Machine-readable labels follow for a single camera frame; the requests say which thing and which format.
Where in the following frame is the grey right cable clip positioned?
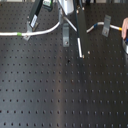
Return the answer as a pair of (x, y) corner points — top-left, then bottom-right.
(102, 15), (111, 37)

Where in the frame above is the grey middle cable clip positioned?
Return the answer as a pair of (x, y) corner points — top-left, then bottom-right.
(63, 23), (69, 47)

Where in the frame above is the white cable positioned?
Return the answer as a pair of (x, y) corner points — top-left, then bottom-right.
(0, 21), (124, 37)

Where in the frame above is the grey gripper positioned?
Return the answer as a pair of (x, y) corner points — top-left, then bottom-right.
(29, 0), (84, 58)

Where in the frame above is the grey left cable clip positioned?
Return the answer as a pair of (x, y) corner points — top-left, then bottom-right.
(23, 21), (33, 41)

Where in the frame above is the grey cable clip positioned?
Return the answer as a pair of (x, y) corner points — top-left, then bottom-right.
(23, 21), (33, 41)
(102, 15), (111, 37)
(63, 23), (69, 47)

